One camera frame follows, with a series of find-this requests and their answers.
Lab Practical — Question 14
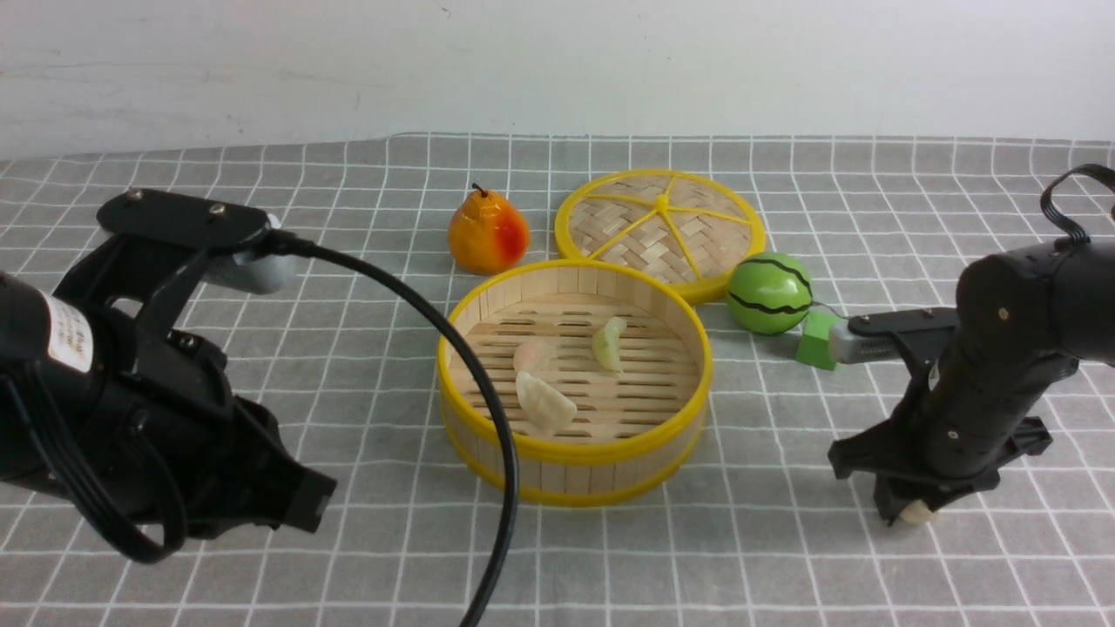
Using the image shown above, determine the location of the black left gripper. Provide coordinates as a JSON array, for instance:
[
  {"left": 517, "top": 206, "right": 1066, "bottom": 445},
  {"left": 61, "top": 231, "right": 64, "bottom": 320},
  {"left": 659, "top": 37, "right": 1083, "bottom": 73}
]
[{"left": 52, "top": 234, "right": 337, "bottom": 539}]

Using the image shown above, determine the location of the yellow rimmed bamboo steamer tray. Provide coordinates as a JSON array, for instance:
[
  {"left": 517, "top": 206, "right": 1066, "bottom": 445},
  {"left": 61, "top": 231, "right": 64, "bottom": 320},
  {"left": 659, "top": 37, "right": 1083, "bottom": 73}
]
[{"left": 449, "top": 260, "right": 712, "bottom": 507}]

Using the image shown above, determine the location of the green wooden cube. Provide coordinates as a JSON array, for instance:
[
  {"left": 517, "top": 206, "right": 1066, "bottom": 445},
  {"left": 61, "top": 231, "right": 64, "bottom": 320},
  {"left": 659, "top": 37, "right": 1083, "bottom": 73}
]
[{"left": 794, "top": 310, "right": 845, "bottom": 372}]

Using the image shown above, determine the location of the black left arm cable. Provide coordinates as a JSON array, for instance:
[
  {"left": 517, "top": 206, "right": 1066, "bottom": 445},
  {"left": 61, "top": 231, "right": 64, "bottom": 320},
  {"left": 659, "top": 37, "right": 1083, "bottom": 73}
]
[{"left": 0, "top": 233, "right": 522, "bottom": 627}]

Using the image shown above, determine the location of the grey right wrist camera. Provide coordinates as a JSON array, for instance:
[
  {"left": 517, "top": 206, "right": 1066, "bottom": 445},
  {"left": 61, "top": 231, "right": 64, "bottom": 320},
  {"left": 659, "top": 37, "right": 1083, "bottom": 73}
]
[{"left": 828, "top": 307, "right": 958, "bottom": 372}]

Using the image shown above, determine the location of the white toy dumpling front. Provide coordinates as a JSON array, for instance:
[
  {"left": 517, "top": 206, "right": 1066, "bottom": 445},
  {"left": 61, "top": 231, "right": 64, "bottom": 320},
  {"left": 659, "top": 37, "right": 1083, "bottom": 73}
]
[{"left": 515, "top": 372, "right": 578, "bottom": 435}]

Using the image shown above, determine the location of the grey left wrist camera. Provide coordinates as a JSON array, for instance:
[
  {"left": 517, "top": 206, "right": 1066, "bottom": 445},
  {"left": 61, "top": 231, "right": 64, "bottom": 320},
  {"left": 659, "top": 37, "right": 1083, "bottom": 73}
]
[{"left": 97, "top": 189, "right": 295, "bottom": 296}]

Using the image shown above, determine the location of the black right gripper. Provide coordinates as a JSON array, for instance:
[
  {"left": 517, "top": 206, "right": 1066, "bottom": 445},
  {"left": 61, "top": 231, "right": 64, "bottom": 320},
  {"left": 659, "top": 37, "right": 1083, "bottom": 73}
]
[{"left": 828, "top": 332, "right": 1079, "bottom": 523}]

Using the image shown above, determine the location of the green toy dumpling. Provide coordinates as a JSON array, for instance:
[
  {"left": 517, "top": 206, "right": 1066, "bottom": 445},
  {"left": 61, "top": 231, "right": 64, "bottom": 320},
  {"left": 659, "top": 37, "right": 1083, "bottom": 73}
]
[{"left": 591, "top": 317, "right": 628, "bottom": 374}]

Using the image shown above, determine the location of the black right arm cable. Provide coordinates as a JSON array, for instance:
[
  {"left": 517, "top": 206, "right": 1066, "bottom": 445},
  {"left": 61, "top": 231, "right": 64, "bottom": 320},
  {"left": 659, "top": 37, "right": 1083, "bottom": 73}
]
[{"left": 1040, "top": 163, "right": 1115, "bottom": 245}]

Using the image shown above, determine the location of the yellow rimmed woven steamer lid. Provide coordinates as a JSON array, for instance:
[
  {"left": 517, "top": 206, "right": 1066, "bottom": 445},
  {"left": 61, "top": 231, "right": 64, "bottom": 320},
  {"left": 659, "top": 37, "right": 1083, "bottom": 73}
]
[{"left": 554, "top": 168, "right": 767, "bottom": 306}]

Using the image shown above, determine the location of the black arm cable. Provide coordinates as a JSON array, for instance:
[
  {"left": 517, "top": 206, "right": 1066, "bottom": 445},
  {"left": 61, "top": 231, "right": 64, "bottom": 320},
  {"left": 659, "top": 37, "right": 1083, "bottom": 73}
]
[
  {"left": 1040, "top": 163, "right": 1115, "bottom": 245},
  {"left": 0, "top": 233, "right": 522, "bottom": 627}
]

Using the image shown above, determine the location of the green toy watermelon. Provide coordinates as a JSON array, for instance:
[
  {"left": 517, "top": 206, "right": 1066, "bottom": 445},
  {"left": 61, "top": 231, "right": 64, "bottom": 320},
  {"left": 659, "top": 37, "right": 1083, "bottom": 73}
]
[{"left": 725, "top": 253, "right": 814, "bottom": 336}]

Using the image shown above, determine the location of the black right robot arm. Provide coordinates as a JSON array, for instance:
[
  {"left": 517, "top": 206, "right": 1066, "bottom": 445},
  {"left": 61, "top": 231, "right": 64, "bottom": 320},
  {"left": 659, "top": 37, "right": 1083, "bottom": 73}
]
[{"left": 828, "top": 242, "right": 1114, "bottom": 523}]

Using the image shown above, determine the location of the pink toy dumpling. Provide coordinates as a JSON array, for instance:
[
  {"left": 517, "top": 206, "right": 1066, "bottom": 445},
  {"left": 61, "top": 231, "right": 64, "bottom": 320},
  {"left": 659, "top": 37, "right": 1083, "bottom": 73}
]
[{"left": 512, "top": 337, "right": 558, "bottom": 376}]

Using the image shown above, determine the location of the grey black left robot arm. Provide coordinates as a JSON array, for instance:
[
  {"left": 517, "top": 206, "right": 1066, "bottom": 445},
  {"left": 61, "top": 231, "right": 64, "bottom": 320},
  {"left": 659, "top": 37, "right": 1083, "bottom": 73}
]
[{"left": 3, "top": 235, "right": 337, "bottom": 539}]

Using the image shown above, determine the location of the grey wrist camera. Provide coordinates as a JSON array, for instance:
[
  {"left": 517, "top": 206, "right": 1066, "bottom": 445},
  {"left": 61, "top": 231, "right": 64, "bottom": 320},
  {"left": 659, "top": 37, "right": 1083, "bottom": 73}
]
[
  {"left": 828, "top": 307, "right": 958, "bottom": 372},
  {"left": 97, "top": 189, "right": 295, "bottom": 296}
]

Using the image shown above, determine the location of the white toy dumpling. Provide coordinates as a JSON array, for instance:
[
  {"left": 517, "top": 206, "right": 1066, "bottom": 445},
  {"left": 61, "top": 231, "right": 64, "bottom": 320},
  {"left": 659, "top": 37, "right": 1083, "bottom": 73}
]
[
  {"left": 896, "top": 500, "right": 937, "bottom": 525},
  {"left": 515, "top": 372, "right": 578, "bottom": 435}
]

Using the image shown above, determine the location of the orange toy pear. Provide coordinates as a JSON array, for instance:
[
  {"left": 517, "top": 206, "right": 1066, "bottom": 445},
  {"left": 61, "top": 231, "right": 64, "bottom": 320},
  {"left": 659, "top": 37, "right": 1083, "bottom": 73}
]
[{"left": 447, "top": 183, "right": 532, "bottom": 274}]

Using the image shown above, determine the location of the grey checked tablecloth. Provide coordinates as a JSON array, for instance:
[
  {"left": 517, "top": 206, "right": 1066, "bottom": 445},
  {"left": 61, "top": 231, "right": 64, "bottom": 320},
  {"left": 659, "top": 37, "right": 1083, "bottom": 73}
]
[{"left": 1, "top": 132, "right": 1112, "bottom": 626}]

